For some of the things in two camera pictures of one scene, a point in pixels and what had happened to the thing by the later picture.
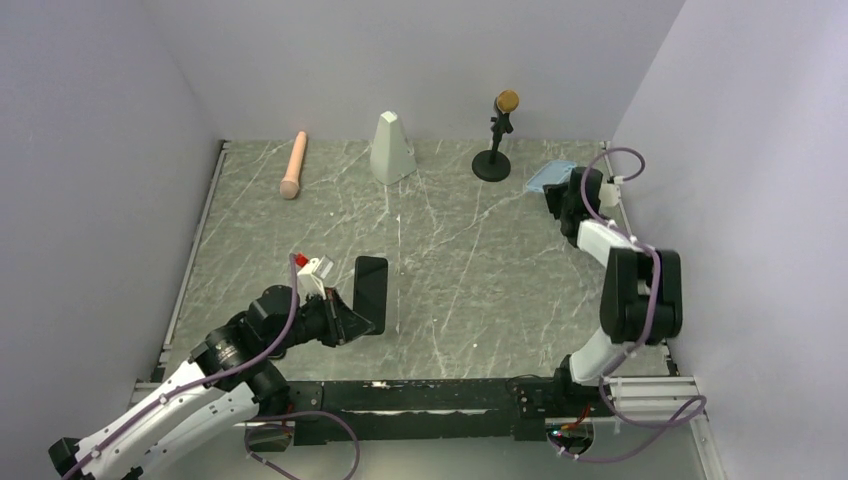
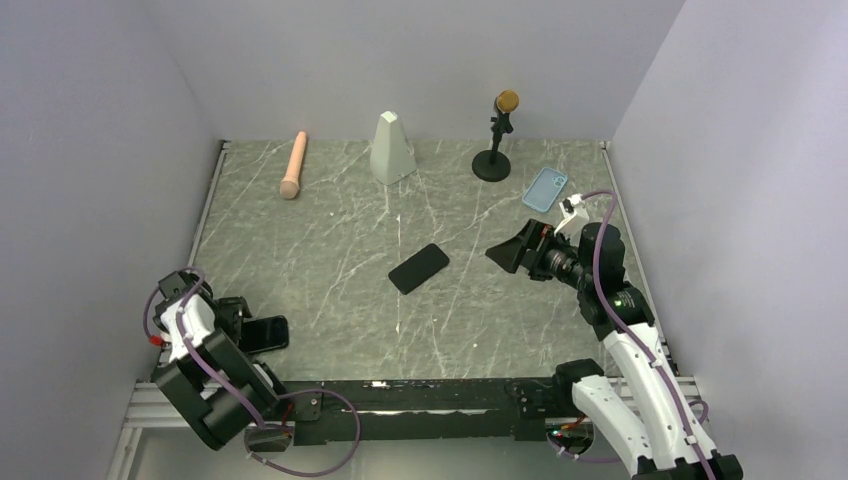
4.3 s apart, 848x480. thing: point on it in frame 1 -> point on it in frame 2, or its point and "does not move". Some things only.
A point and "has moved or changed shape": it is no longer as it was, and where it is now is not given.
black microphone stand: [494, 165] does not move
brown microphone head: [507, 100] does not move
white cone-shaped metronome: [391, 155] does not move
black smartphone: [370, 291] -> [418, 268]
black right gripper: [552, 193] -> [539, 237]
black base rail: [355, 412] does not move
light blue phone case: [553, 172] has moved or changed shape
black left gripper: [341, 321] -> [234, 311]
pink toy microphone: [290, 184] does not move
